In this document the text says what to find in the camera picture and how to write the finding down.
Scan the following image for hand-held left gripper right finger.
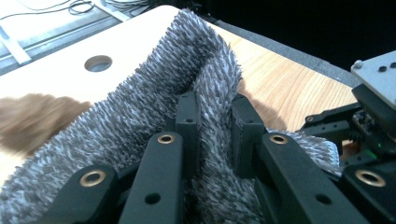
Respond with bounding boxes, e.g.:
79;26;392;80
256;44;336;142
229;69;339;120
232;92;267;179

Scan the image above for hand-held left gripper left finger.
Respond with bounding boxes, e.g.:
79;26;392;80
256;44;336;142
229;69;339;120
176;91;199;180

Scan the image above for grey fuzzy garment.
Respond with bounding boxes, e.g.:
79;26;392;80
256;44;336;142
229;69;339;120
0;7;344;224

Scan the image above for brown plush teddy bear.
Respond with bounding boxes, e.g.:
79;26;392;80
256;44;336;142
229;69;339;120
0;92;93;157

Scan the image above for tangled black floor cables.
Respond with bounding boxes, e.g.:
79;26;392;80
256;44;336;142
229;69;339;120
0;0;153;21

